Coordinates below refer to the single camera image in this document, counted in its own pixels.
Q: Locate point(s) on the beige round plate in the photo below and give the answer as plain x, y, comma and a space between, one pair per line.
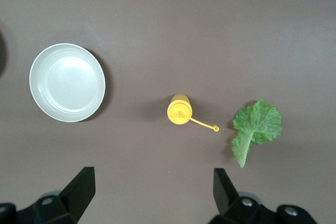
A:
67, 83

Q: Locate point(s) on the green lettuce leaf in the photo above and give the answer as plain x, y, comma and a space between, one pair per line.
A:
260, 123

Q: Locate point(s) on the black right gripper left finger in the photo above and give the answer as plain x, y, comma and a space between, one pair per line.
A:
76, 195

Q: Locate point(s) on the yellow mustard squeeze bottle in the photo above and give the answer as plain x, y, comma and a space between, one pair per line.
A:
179, 111

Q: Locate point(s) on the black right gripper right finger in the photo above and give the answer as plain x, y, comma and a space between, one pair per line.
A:
225, 200

